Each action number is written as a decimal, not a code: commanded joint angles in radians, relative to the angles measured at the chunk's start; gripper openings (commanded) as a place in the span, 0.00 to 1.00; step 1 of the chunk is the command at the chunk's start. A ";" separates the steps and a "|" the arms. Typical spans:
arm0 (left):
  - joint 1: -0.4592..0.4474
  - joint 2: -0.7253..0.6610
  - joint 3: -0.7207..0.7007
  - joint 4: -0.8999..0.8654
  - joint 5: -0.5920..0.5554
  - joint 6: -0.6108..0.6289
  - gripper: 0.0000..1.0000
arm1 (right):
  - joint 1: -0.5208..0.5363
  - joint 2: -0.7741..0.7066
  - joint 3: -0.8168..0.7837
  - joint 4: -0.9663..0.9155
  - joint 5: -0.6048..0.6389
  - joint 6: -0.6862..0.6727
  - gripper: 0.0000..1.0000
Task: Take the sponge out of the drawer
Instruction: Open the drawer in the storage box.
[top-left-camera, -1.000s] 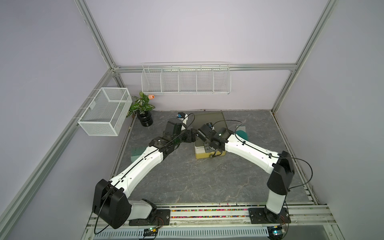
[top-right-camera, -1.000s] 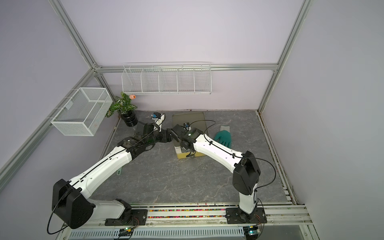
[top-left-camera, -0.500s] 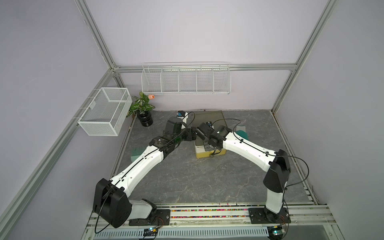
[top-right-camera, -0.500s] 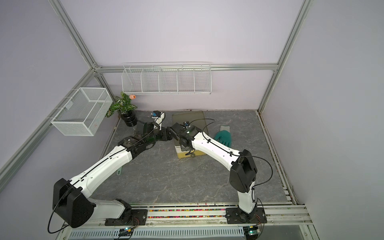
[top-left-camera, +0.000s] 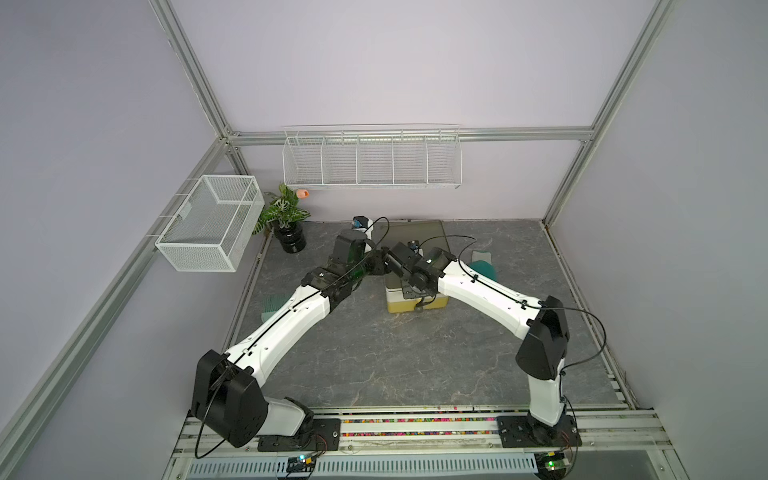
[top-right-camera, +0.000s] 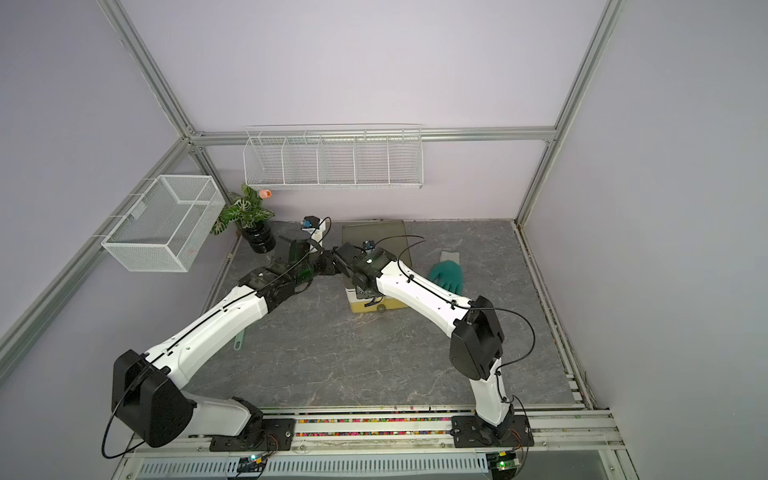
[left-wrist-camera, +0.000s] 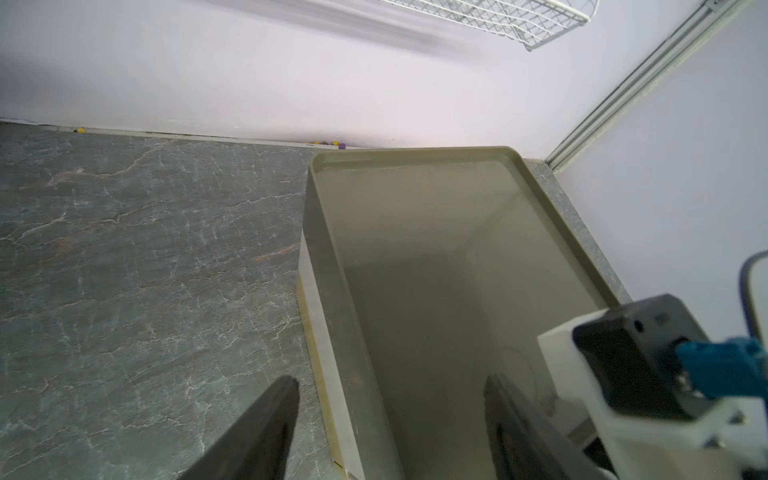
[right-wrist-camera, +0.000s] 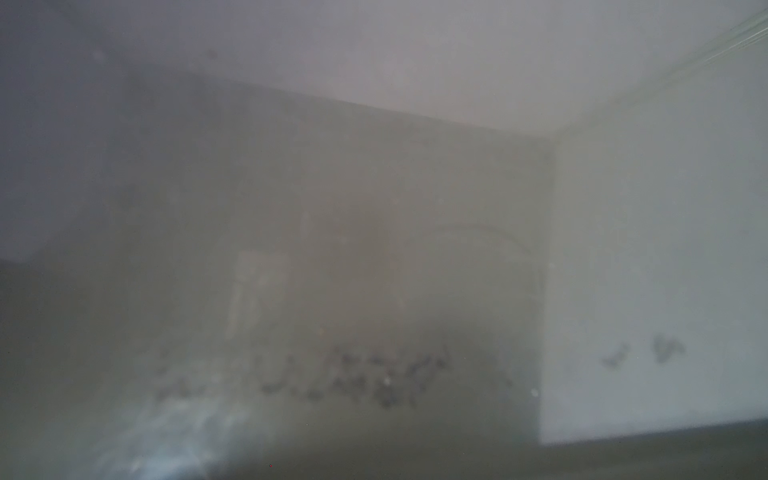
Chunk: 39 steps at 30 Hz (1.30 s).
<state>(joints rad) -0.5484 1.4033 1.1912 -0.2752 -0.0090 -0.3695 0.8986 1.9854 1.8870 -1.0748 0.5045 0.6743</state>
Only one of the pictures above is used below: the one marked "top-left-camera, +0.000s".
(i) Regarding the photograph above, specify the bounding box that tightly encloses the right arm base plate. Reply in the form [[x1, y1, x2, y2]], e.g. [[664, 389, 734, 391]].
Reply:
[[497, 415, 582, 449]]

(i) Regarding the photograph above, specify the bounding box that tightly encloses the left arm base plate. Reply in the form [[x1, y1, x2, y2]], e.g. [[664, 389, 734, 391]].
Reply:
[[257, 418, 341, 452]]

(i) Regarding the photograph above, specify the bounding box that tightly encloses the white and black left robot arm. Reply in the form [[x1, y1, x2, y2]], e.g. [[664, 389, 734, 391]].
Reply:
[[191, 227, 379, 447]]

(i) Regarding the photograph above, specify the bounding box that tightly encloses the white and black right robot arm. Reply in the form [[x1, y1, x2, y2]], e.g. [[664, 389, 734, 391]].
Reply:
[[383, 243, 570, 435]]

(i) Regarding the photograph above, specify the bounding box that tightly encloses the potted green plant black pot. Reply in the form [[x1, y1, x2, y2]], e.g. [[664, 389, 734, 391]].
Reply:
[[252, 183, 311, 254]]

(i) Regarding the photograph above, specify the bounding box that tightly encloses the long white wire shelf basket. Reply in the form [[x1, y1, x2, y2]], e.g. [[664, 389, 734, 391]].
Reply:
[[282, 124, 463, 189]]

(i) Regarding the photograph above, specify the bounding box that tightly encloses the light green dustpan brush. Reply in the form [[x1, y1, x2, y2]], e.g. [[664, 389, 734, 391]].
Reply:
[[260, 293, 291, 323]]

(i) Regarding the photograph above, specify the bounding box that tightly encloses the green rubber glove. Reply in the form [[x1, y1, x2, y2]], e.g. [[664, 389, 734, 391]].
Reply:
[[469, 250, 497, 281]]

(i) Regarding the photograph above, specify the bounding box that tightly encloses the olive three-drawer storage box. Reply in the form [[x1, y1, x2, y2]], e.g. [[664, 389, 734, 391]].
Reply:
[[374, 220, 454, 314]]

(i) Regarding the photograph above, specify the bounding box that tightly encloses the white wire cube basket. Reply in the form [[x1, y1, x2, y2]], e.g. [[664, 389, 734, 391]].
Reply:
[[155, 174, 265, 273]]

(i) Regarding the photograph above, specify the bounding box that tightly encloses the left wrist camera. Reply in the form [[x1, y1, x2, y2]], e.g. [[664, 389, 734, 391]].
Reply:
[[352, 215, 371, 233]]

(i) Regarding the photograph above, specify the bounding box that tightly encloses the white slotted cable duct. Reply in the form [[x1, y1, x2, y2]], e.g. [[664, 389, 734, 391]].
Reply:
[[186, 453, 538, 479]]

